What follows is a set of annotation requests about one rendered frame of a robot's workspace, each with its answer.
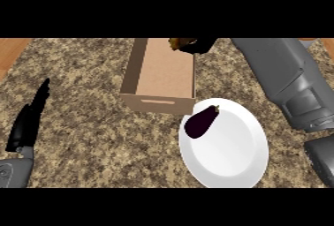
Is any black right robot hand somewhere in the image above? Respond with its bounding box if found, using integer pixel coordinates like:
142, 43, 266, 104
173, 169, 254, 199
177, 37, 219, 56

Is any white round plate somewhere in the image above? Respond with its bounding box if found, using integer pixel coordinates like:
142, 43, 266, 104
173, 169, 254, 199
177, 97, 271, 189

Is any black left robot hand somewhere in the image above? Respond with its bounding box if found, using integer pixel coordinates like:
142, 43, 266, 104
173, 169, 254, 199
5, 77, 52, 153

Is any brown cardboard box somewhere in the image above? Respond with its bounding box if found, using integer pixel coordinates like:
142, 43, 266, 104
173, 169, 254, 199
118, 37, 198, 116

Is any dark purple eggplant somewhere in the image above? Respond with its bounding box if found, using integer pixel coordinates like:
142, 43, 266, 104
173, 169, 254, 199
183, 104, 222, 139

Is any brown sweet potato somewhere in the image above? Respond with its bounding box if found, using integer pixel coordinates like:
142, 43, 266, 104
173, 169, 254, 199
167, 37, 198, 51

